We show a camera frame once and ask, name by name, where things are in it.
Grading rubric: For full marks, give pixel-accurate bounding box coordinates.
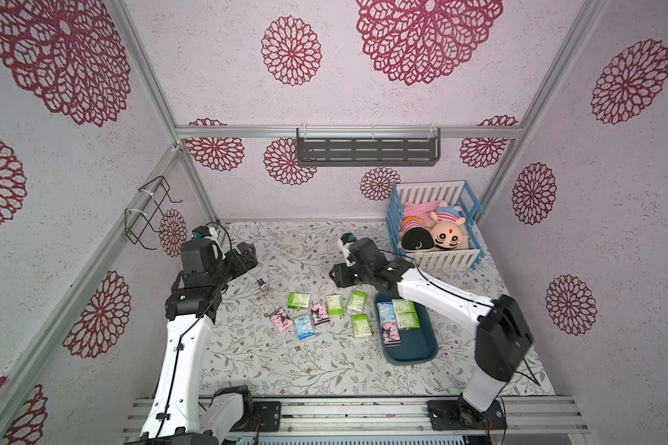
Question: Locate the green tissue pack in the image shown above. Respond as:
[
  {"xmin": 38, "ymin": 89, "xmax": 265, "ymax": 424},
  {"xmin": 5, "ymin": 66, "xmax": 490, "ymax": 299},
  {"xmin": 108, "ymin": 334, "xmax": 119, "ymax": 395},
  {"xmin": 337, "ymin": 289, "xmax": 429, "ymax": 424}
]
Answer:
[
  {"xmin": 395, "ymin": 313, "xmax": 420, "ymax": 330},
  {"xmin": 347, "ymin": 291, "xmax": 367, "ymax": 314},
  {"xmin": 287, "ymin": 292, "xmax": 311, "ymax": 310},
  {"xmin": 326, "ymin": 294, "xmax": 344, "ymax": 316},
  {"xmin": 392, "ymin": 299, "xmax": 417, "ymax": 315},
  {"xmin": 352, "ymin": 314, "xmax": 372, "ymax": 339}
]

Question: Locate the pink kuromi tissue pack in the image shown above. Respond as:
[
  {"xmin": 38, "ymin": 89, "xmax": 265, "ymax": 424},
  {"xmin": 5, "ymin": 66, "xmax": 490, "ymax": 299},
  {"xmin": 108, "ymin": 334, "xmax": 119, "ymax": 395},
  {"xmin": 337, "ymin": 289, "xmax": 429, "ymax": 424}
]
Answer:
[
  {"xmin": 380, "ymin": 322, "xmax": 402, "ymax": 348},
  {"xmin": 310, "ymin": 302, "xmax": 330, "ymax": 326},
  {"xmin": 269, "ymin": 308, "xmax": 293, "ymax": 332}
]

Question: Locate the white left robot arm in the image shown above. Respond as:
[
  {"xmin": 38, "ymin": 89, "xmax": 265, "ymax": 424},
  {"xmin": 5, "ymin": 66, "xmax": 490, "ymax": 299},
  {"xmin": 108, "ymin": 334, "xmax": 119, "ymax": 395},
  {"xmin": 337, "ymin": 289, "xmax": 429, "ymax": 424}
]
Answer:
[{"xmin": 135, "ymin": 237, "xmax": 258, "ymax": 444}]

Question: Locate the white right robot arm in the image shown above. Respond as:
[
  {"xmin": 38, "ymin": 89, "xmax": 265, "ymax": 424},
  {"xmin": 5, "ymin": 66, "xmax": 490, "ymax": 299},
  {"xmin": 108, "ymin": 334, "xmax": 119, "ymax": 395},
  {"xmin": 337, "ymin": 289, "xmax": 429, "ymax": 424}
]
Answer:
[{"xmin": 330, "ymin": 233, "xmax": 534, "ymax": 413}]

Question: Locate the teal storage box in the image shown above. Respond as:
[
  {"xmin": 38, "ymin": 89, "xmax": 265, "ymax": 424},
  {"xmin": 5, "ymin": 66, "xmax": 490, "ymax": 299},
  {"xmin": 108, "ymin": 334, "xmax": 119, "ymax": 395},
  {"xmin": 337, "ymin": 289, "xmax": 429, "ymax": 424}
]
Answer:
[{"xmin": 374, "ymin": 292, "xmax": 439, "ymax": 366}]

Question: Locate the black-haired plush doll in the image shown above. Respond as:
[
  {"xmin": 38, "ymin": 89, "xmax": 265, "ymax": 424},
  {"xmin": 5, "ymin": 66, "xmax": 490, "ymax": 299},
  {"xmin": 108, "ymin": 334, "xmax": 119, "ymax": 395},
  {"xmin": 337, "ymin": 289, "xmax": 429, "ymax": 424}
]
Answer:
[{"xmin": 401, "ymin": 227, "xmax": 435, "ymax": 251}]

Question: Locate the pink plush doll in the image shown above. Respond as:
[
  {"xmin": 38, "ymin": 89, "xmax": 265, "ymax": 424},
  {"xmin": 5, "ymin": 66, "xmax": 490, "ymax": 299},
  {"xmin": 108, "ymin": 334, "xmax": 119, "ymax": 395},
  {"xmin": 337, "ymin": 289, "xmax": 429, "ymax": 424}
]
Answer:
[{"xmin": 401, "ymin": 200, "xmax": 447, "ymax": 232}]

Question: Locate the peach face plush doll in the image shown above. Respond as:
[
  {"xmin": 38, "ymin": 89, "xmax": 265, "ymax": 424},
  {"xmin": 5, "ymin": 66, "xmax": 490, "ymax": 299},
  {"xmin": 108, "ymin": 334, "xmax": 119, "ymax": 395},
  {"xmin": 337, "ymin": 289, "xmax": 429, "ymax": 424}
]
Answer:
[{"xmin": 429, "ymin": 206, "xmax": 469, "ymax": 250}]

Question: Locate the blue Cinnamoroll tissue pack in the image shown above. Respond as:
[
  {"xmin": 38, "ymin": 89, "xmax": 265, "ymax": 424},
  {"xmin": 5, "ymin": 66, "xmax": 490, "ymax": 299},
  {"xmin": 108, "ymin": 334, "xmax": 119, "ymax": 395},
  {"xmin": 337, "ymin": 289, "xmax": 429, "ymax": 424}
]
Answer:
[{"xmin": 293, "ymin": 315, "xmax": 315, "ymax": 340}]

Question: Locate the blue white toy crib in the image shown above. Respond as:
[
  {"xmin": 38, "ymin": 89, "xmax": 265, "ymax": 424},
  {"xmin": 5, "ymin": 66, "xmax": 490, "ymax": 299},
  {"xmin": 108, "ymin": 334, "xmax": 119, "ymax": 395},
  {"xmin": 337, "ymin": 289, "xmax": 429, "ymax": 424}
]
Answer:
[{"xmin": 386, "ymin": 181, "xmax": 484, "ymax": 272}]

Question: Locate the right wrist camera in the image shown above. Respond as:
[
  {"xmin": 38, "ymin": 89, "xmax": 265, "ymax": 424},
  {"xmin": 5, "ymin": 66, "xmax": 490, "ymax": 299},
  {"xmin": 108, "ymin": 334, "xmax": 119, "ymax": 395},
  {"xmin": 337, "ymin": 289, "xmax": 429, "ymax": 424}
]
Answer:
[{"xmin": 338, "ymin": 233, "xmax": 356, "ymax": 259}]

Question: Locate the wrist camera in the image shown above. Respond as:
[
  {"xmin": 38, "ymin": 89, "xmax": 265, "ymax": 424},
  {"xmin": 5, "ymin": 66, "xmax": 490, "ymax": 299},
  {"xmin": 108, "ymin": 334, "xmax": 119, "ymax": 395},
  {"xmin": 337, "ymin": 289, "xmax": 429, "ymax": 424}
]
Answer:
[
  {"xmin": 192, "ymin": 225, "xmax": 218, "ymax": 241},
  {"xmin": 338, "ymin": 233, "xmax": 356, "ymax": 259}
]

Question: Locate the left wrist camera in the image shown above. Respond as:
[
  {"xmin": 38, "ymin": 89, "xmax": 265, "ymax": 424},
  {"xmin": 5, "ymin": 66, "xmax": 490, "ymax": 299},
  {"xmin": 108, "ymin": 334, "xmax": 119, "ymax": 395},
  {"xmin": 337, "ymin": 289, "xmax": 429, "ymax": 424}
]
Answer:
[{"xmin": 192, "ymin": 225, "xmax": 218, "ymax": 241}]

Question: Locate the black wire wall rack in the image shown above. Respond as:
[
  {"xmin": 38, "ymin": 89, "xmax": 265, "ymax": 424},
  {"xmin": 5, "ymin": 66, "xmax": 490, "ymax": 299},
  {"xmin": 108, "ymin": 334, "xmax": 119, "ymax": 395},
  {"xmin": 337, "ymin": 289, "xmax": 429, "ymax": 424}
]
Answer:
[{"xmin": 122, "ymin": 175, "xmax": 182, "ymax": 251}]

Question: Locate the grey wall shelf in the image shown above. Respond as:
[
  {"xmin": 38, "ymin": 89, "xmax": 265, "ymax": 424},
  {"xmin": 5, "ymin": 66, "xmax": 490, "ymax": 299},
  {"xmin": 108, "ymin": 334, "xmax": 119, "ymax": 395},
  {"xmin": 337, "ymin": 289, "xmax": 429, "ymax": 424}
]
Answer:
[{"xmin": 295, "ymin": 127, "xmax": 441, "ymax": 167}]

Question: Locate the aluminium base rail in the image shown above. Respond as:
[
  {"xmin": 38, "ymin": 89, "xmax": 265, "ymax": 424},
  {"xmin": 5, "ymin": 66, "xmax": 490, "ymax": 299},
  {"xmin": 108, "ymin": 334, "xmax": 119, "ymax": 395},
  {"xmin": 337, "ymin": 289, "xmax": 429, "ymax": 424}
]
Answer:
[{"xmin": 121, "ymin": 394, "xmax": 591, "ymax": 438}]

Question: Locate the aluminium frame post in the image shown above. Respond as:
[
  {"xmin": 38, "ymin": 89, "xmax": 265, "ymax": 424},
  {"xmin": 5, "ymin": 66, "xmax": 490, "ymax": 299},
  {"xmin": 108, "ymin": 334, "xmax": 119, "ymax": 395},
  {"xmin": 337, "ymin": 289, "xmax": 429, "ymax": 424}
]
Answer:
[{"xmin": 476, "ymin": 0, "xmax": 610, "ymax": 224}]

